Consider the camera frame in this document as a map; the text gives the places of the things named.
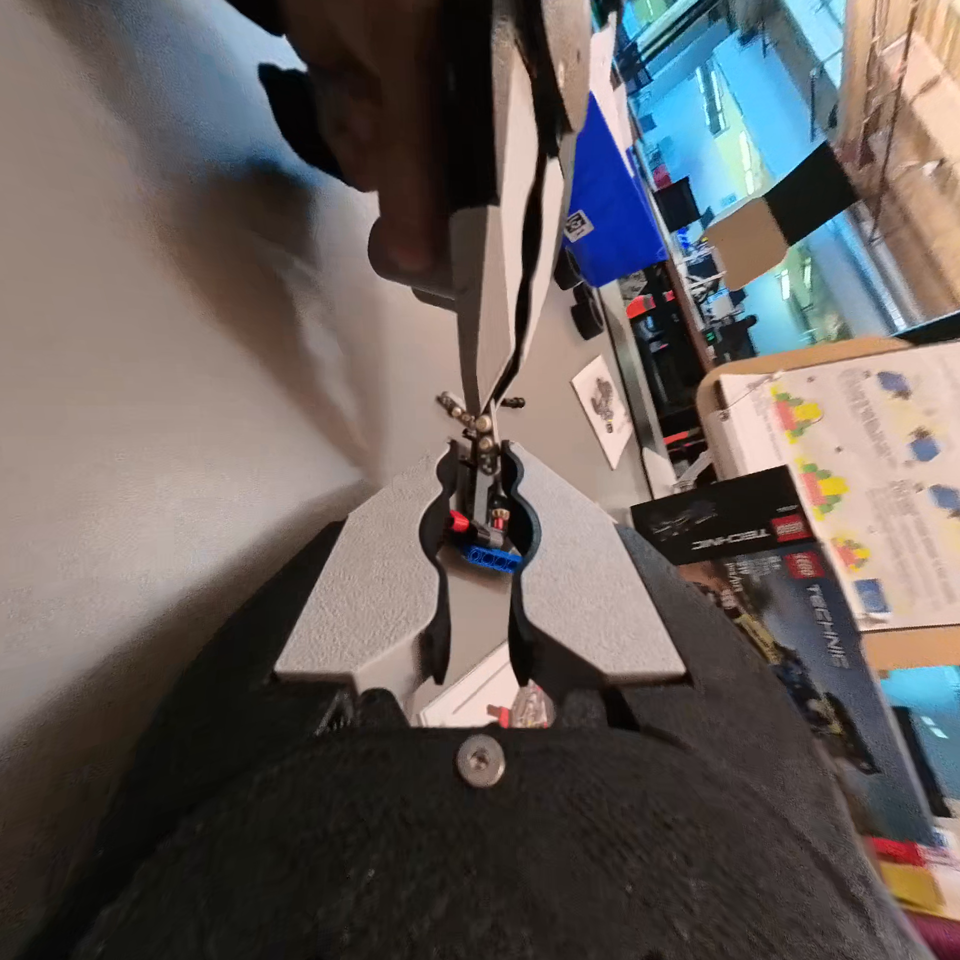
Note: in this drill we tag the blue bin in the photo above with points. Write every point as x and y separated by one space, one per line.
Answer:
607 195

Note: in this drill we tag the yellow storage bin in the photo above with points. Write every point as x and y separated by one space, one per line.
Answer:
911 886

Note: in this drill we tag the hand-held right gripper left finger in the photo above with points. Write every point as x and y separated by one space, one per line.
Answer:
360 600

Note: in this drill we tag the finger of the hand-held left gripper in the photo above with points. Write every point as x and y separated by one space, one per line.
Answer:
487 300
551 225

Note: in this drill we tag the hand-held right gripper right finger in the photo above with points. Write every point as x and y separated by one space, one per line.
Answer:
600 600

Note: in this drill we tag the grey thin lego liftarm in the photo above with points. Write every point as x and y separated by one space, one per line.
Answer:
484 425

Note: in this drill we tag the white printed sheet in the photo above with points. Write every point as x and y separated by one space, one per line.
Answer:
611 435

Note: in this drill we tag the person's left hand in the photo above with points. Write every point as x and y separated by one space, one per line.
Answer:
390 135

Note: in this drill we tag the lego chassis assembly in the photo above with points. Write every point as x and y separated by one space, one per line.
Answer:
491 556

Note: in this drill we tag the cardboard box printed sheet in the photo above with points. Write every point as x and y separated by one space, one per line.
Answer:
862 487

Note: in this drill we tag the dark toy set box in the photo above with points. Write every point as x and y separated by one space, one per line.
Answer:
795 600

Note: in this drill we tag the red storage bin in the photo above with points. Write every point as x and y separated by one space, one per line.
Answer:
900 851

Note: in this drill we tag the black lego tyre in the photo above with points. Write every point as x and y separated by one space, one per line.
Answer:
589 315
568 268

